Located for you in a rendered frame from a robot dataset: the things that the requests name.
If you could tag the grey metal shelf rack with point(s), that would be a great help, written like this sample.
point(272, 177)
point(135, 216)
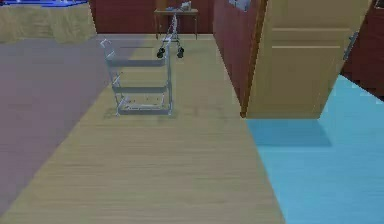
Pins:
point(143, 89)

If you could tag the brown wooden side table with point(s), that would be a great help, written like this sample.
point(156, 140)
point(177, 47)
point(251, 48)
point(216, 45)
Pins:
point(176, 12)

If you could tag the tan wooden room door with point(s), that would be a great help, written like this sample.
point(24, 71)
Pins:
point(300, 66)

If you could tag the grey wheeled cart frame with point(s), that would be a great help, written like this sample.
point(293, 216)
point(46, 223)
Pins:
point(170, 40)

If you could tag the grey framed wall picture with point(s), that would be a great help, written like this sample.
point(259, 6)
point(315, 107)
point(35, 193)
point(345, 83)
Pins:
point(240, 4)

